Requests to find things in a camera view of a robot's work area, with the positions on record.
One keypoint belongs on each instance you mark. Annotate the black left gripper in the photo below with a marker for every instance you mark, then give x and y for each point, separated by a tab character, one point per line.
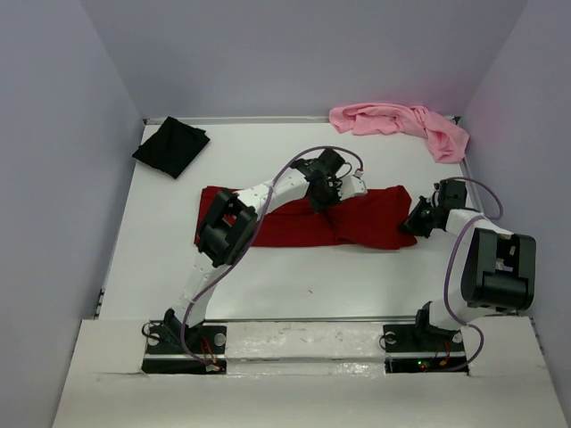
335	186

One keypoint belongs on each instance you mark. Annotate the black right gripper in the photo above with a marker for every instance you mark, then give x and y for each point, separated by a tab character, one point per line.
410	224

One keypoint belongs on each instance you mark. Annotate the red t shirt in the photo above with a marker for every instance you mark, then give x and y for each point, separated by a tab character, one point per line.
370	220

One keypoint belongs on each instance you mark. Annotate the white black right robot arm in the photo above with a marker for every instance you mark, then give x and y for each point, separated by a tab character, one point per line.
490	270

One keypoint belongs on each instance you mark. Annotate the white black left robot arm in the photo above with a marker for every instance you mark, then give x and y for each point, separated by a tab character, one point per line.
231	224

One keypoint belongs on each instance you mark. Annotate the pink t shirt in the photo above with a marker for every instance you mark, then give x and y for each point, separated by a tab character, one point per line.
445	141

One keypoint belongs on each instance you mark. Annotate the black folded t shirt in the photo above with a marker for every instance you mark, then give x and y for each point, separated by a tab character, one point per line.
172	148

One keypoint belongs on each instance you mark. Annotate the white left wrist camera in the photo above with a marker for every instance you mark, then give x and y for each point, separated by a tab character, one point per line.
351	186

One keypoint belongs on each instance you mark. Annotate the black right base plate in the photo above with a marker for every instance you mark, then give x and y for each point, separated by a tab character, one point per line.
408	351

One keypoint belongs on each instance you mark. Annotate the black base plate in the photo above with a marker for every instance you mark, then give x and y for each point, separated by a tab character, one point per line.
163	354
408	351

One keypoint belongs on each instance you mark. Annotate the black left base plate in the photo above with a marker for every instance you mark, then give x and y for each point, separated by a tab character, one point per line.
163	354

